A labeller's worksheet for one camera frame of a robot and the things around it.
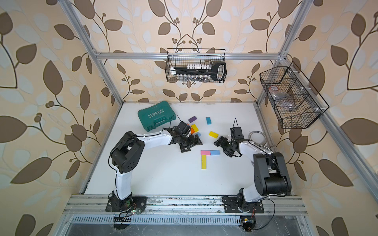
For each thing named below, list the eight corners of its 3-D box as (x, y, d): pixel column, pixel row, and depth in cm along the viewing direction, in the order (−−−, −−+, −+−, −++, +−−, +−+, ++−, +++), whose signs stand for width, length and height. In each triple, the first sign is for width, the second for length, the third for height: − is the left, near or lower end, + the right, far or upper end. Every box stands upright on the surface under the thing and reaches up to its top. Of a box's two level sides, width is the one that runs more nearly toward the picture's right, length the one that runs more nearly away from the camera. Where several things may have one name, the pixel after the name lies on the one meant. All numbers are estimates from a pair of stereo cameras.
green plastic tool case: (144, 132, 104) (142, 129, 100) (138, 114, 115) (136, 111, 111) (177, 119, 111) (176, 116, 108) (168, 104, 122) (167, 100, 119)
